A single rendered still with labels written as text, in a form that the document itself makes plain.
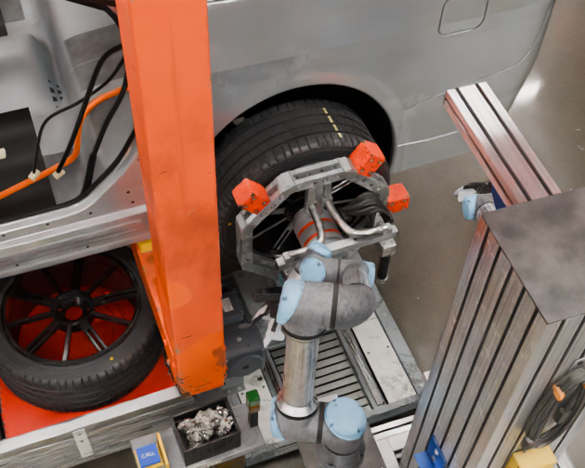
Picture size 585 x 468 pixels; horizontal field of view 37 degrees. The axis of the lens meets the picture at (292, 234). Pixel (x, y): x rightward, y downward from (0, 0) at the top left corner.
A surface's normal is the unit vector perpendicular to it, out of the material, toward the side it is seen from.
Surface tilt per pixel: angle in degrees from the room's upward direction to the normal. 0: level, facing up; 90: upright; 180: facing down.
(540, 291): 0
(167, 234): 90
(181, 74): 90
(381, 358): 0
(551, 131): 0
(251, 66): 90
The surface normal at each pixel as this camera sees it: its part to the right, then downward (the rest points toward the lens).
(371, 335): 0.04, -0.61
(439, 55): 0.36, 0.75
